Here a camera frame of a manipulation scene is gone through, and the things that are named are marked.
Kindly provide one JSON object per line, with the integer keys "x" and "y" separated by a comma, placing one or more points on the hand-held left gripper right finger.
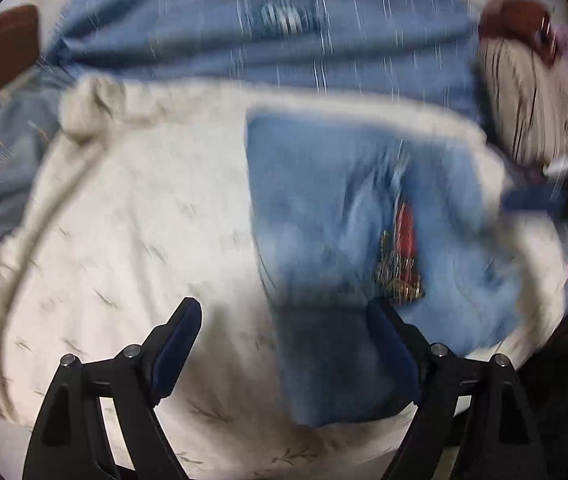
{"x": 391, "y": 344}

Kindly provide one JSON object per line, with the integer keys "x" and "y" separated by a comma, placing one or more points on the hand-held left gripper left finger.
{"x": 180, "y": 344}

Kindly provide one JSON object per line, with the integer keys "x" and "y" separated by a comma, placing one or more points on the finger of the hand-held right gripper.
{"x": 534, "y": 200}

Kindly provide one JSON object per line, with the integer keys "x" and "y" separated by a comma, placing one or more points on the blue denim pants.
{"x": 314, "y": 210}

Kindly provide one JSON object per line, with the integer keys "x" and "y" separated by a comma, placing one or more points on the red and cream striped garment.
{"x": 524, "y": 105}

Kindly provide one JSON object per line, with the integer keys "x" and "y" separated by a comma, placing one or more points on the cream leaf-print blanket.
{"x": 139, "y": 210}

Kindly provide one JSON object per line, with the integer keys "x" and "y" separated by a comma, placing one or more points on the dark red cloth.
{"x": 511, "y": 17}

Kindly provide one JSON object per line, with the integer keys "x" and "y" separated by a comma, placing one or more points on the blue star-print bed sheet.
{"x": 4, "y": 170}

